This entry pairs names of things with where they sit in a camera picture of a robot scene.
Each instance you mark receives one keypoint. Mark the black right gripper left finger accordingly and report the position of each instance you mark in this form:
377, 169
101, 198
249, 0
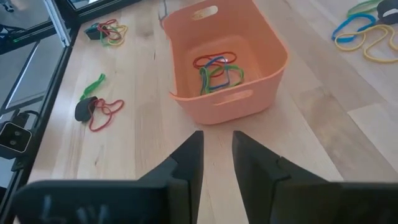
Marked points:
186, 174

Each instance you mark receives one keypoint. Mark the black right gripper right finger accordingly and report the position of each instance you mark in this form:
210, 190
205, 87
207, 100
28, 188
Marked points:
255, 174

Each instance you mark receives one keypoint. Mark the blue rubber band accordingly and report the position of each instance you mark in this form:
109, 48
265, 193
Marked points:
217, 88
90, 27
339, 34

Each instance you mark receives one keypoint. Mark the green rubber band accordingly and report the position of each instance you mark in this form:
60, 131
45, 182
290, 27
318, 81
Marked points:
360, 7
104, 42
203, 81
93, 86

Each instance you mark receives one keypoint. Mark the red rubber band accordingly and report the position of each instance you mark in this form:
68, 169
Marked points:
109, 22
119, 104
195, 63

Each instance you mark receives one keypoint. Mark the black wide rubber band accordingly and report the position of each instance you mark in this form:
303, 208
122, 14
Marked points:
93, 33
387, 12
82, 110

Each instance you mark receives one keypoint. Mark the orange plastic bin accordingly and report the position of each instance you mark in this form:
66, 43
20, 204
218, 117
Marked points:
242, 109

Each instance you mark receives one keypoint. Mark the table-level camera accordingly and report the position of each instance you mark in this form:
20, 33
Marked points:
14, 138

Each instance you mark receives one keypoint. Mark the black aluminium table frame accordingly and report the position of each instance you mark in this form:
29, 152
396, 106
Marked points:
93, 11

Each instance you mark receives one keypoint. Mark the silver aluminium bracket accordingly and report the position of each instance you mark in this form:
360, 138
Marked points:
57, 21

